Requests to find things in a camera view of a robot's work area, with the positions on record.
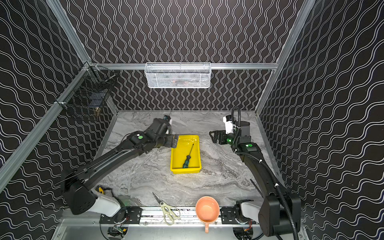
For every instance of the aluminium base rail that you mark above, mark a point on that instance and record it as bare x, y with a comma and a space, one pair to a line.
154, 217

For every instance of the green black handled screwdriver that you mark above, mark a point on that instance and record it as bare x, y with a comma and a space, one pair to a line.
188, 158

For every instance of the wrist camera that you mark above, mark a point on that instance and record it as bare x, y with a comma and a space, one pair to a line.
168, 119
229, 126

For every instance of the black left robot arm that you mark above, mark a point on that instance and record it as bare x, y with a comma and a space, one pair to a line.
78, 187

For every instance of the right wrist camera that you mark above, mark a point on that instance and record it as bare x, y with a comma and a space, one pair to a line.
229, 126

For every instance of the yellow plastic bin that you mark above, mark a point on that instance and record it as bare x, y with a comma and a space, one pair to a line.
178, 155

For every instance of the white wire mesh basket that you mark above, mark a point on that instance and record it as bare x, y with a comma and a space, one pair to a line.
178, 75

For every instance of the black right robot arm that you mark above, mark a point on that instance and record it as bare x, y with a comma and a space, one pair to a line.
280, 212

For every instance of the orange cup with handle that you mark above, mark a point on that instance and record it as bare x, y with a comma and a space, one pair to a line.
207, 211

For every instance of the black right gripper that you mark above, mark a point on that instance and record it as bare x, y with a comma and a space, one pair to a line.
220, 137

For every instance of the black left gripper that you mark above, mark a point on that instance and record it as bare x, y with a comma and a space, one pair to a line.
173, 141

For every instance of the black wire basket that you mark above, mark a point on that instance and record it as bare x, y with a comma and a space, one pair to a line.
88, 100

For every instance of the beige handled scissors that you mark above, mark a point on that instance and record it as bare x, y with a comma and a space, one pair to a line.
170, 213

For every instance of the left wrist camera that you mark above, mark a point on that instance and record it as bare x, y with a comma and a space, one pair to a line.
168, 119

